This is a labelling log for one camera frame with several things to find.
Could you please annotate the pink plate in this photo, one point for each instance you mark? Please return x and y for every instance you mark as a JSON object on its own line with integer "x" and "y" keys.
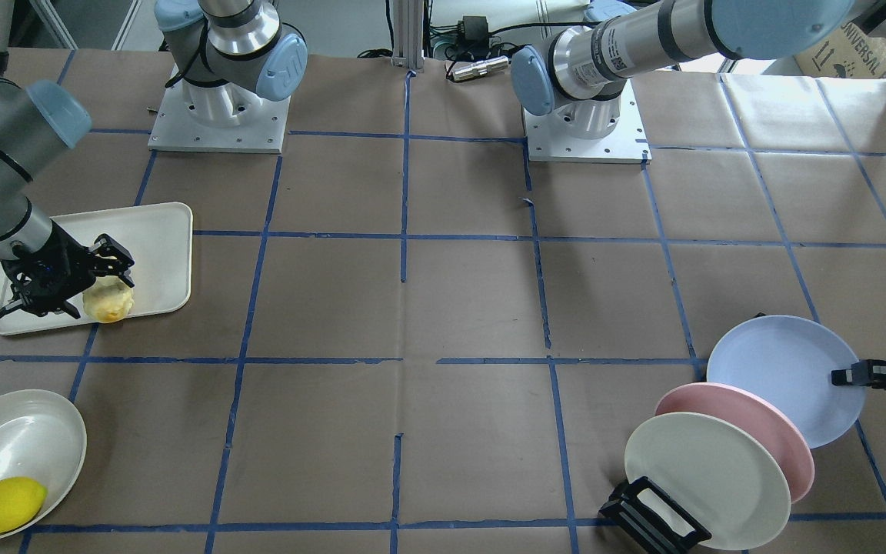
{"x": 758, "y": 417}

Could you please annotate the black plate rack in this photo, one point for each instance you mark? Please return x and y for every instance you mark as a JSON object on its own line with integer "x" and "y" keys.
{"x": 644, "y": 525}

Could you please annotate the silver cylinder tool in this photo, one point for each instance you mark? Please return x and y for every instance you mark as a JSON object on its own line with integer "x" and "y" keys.
{"x": 478, "y": 69}

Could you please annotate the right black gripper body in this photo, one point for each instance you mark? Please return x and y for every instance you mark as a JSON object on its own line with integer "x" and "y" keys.
{"x": 66, "y": 260}

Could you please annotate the cream plate in rack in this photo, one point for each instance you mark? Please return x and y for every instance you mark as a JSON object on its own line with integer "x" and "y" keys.
{"x": 716, "y": 472}

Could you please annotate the bread pastry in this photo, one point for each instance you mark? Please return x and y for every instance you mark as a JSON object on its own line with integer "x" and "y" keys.
{"x": 108, "y": 300}

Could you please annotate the yellow lemon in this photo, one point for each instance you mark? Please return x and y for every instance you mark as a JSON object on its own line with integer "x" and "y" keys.
{"x": 21, "y": 499}

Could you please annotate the cream shallow dish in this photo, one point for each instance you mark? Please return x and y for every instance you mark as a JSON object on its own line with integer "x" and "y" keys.
{"x": 43, "y": 438}

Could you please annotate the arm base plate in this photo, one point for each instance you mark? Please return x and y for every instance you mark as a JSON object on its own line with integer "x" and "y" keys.
{"x": 609, "y": 132}
{"x": 226, "y": 119}

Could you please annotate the cardboard box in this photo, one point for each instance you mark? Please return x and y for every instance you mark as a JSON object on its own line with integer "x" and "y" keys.
{"x": 846, "y": 53}

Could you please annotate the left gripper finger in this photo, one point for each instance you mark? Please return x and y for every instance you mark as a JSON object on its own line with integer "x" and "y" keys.
{"x": 864, "y": 373}

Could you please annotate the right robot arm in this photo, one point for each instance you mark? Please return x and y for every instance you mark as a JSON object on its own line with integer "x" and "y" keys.
{"x": 232, "y": 59}

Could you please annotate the black power adapter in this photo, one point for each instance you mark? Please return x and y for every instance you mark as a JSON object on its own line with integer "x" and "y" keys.
{"x": 472, "y": 29}

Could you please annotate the aluminium frame post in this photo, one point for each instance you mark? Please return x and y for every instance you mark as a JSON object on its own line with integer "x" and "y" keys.
{"x": 409, "y": 31}

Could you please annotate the white rectangular tray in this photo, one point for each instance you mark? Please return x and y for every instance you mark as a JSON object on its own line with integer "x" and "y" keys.
{"x": 159, "y": 238}

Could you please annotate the blue plate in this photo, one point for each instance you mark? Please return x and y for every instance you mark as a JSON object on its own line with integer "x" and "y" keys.
{"x": 788, "y": 361}

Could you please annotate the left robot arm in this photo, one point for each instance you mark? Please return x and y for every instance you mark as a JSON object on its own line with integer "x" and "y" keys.
{"x": 762, "y": 193}

